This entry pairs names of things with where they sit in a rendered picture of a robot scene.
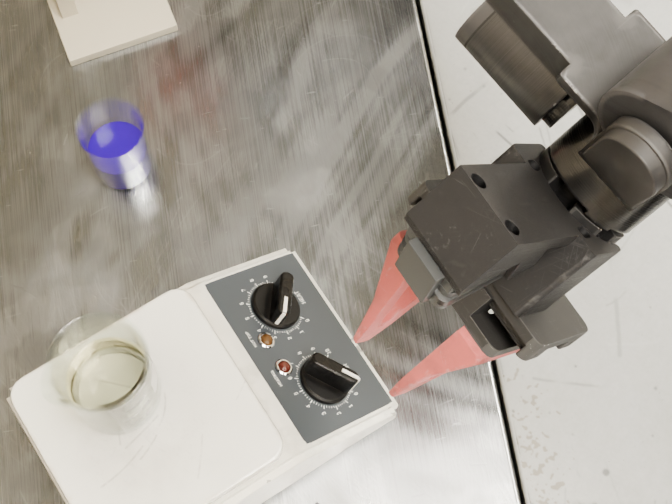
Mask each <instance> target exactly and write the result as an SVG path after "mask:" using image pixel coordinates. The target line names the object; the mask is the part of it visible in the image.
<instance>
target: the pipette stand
mask: <svg viewBox="0 0 672 504"><path fill-rule="evenodd" d="M47 2H48V5H49V8H50V10H51V13H52V16H53V19H54V21H55V24H56V27H57V30H58V32H59V35H60V38H61V40H62V43H63V46H64V49H65V51H66V54H67V57H68V59H69V62H70V65H71V66H75V65H78V64H81V63H84V62H87V61H90V60H93V59H95V58H98V57H101V56H104V55H107V54H110V53H113V52H116V51H119V50H122V49H125V48H128V47H131V46H134V45H137V44H140V43H143V42H146V41H149V40H152V39H155V38H157V37H160V36H163V35H166V34H169V33H172V32H175V31H178V27H177V24H176V21H175V19H174V16H173V14H172V11H171V9H170V6H169V4H168V1H167V0H47Z"/></svg>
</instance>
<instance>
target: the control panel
mask: <svg viewBox="0 0 672 504"><path fill-rule="evenodd" d="M283 272H288V273H290V274H292V275H293V277H294V284H293V294H294V295H295V297H296V298H297V300H298V302H299V305H300V316H299V319H298V320H297V321H296V323H295V324H294V325H293V326H291V327H289V328H287V329H275V328H272V327H269V326H267V325H266V324H264V323H263V322H262V321H261V320H260V319H259V318H258V317H257V316H256V314H255V313H254V311H253V308H252V304H251V299H252V295H253V293H254V291H255V290H256V289H257V288H258V287H259V286H261V285H263V284H266V283H275V282H276V280H277V279H278V278H279V276H280V275H281V274H282V273H283ZM205 286H206V289H207V291H208V292H209V294H210V295H211V297H212V298H213V300H214V302H215V303H216V305H217V306H218V308H219V309H220V311H221V312H222V314H223V316H224V317H225V319H226V320H227V322H228V323H229V325H230V326H231V328H232V330H233V331H234V333H235V334H236V336H237V337H238V339H239V340H240V342H241V344H242V345H243V347H244V348H245V350H246V351H247V353H248V354H249V356H250V358H251V359H252V361H253V362H254V364H255V365H256V367H257V368H258V370H259V372H260V373H261V375H262V376H263V378H264V379H265V381H266V382H267V384H268V386H269V387H270V389H271V390H272V392H273V393H274V395H275V396H276V398H277V400H278V401H279V403H280V404H281V406H282V407H283V409H284V411H285V412H286V414H287V415H288V417H289V418H290V420H291V421H292V423H293V425H294V426H295V428H296V429H297V431H298V432H299V434H300V435H301V437H302V439H303V440H304V441H305V442H306V443H307V444H308V443H312V442H314V441H316V440H318V439H320V438H322V437H324V436H326V435H328V434H330V433H332V432H334V431H336V430H338V429H340V428H342V427H344V426H346V425H348V424H350V423H352V422H354V421H356V420H358V419H360V418H362V417H364V416H366V415H368V414H370V413H372V412H374V411H376V410H378V409H380V408H382V407H384V406H386V405H388V404H389V403H390V402H392V400H391V399H390V397H389V396H388V394H387V393H386V391H385V390H384V388H383V387H382V385H381V384H380V382H379V381H378V379H377V378H376V376H375V375H374V373H373V372H372V370H371V369H370V367H369V366H368V364H367V363H366V361H365V360H364V358H363V357H362V355H361V354H360V352H359V351H358V349H357V348H356V346H355V345H354V344H353V342H352V341H351V339H350V338H349V336H348V335H347V333H346V332H345V330H344V329H343V327H342V326H341V324H340V323H339V321H338V320H337V318H336V317H335V315H334V314H333V312H332V311H331V309H330V308H329V306H328V305H327V303H326V302H325V300H324V299H323V297H322V296H321V294H320V293H319V292H318V290H317V289H316V287H315V286H314V284H313V283H312V281H311V280H310V278H309V277H308V275H307V274H306V272H305V271H304V269H303V268H302V266H301V265H300V263H299V262H298V260H297V259H296V257H295V256H294V255H293V253H291V254H287V255H284V256H282V257H279V258H276V259H273V260H271V261H268V262H265V263H262V264H260V265H257V266H254V267H251V268H249V269H246V270H243V271H240V272H237V273H235V274H232V275H229V276H226V277H224V278H221V279H218V280H215V281H213V282H210V283H208V284H205ZM263 334H269V335H271V336H272V338H273V343H272V344H271V345H265V344H264V343H262V341H261V336H262V335H263ZM314 353H321V354H323V355H324V356H326V357H328V358H331V359H333V360H334V361H336V362H338V363H340V364H342V365H344V366H346V367H348V368H349V369H351V370H353V371H355V372H356V373H357V374H358V376H359V378H360V381H359V382H358V383H357V384H356V386H355V387H354V388H353V389H352V390H350V391H349V392H348V394H347V395H346V397H345V398H344V399H343V400H342V401H340V402H339V403H336V404H331V405H329V404H323V403H320V402H318V401H316V400H314V399H313V398H311V397H310V396H309V395H308V394H307V393H306V391H305V390H304V388H303V386H302V384H301V380H300V371H301V368H302V366H303V364H304V363H305V362H306V361H307V360H308V359H310V357H311V356H312V355H313V354H314ZM280 361H287V362H288V363H289V364H290V367H291V369H290V371H289V372H287V373H285V372H282V371H281V370H280V369H279V367H278V363H279V362H280Z"/></svg>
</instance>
